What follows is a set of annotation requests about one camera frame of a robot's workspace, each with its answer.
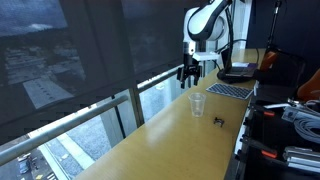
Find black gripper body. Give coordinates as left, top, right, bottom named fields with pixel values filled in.
left=179, top=54, right=203, bottom=76

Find orange plant pot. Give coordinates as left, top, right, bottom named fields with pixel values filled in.
left=296, top=68, right=320, bottom=103

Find orange chair backrest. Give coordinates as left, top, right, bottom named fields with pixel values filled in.
left=259, top=49, right=280, bottom=73

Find clear plastic cup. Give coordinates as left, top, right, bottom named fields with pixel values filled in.
left=188, top=92, right=207, bottom=118

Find black tripod pole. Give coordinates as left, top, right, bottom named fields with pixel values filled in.
left=267, top=0, right=284, bottom=51

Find silver metal device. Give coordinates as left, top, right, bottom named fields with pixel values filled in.
left=281, top=104, right=320, bottom=125

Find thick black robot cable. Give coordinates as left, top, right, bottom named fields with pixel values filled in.
left=223, top=4, right=235, bottom=73

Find black chair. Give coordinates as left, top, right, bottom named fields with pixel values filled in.
left=256, top=46, right=308, bottom=101

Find dark laptop computer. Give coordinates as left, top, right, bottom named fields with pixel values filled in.
left=220, top=48, right=260, bottom=77

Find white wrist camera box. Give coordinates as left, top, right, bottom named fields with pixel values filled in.
left=192, top=51, right=220, bottom=63

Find grey coiled cable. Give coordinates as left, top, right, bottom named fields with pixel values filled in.
left=293, top=118, right=320, bottom=145

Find dark mesh roller blind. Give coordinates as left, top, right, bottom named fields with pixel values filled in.
left=121, top=0, right=208, bottom=85
left=0, top=0, right=134, bottom=146

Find small black binder clip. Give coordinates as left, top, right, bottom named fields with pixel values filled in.
left=213, top=117, right=225, bottom=128

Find window frame post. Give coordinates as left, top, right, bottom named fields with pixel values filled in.
left=128, top=87, right=146, bottom=128

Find black equipment cart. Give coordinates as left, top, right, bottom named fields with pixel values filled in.
left=229, top=79, right=320, bottom=180

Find metal window handrail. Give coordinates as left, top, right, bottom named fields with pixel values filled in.
left=0, top=63, right=185, bottom=168

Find silver aluminium extrusions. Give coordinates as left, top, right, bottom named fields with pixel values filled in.
left=283, top=145, right=320, bottom=175

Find black clamp orange trigger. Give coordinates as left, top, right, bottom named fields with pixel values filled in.
left=251, top=104, right=278, bottom=118
left=239, top=134, right=280, bottom=160

